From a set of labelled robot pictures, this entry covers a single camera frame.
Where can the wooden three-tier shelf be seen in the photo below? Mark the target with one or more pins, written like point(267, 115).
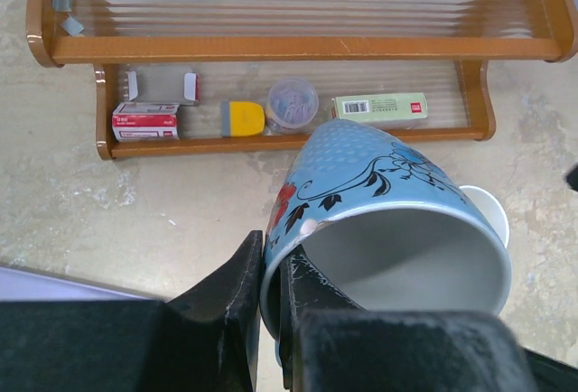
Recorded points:
point(240, 48)

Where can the white green box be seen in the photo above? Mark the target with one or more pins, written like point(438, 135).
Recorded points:
point(384, 111)

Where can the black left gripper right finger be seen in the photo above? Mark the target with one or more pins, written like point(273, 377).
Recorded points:
point(328, 343)

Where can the blue mug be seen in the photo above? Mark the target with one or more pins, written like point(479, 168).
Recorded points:
point(491, 209)
point(383, 225)

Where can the lavender plastic tray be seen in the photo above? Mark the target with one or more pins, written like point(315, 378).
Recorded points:
point(20, 285)

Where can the clear tub of rubber bands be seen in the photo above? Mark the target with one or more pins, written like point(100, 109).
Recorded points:
point(292, 104)

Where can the red and white staple box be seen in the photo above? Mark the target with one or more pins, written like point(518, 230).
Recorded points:
point(143, 122)

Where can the yellow grey tape measure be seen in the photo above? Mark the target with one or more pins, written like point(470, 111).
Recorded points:
point(242, 118)

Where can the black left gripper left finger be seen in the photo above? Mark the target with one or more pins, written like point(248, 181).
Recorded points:
point(205, 339)

